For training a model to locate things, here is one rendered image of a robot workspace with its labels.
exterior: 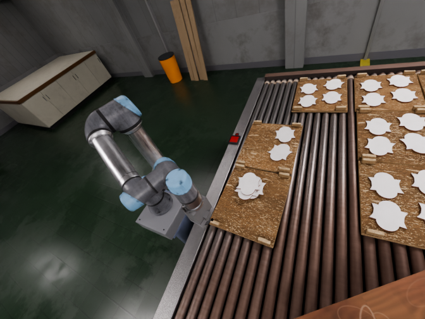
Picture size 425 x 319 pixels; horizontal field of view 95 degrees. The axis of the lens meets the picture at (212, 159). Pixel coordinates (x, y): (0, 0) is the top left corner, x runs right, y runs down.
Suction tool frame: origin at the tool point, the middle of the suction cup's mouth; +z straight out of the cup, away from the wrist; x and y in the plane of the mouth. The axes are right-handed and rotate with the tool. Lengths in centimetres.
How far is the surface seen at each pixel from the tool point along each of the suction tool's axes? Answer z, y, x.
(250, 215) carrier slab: 22.3, 18.3, -8.7
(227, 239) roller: 24.2, 2.1, -3.2
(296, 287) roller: 24.7, -0.7, -38.5
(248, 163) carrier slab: 22, 49, 8
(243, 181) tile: 17.7, 33.2, 2.7
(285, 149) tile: 21, 67, -9
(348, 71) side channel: 19, 159, -25
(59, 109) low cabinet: 81, 86, 551
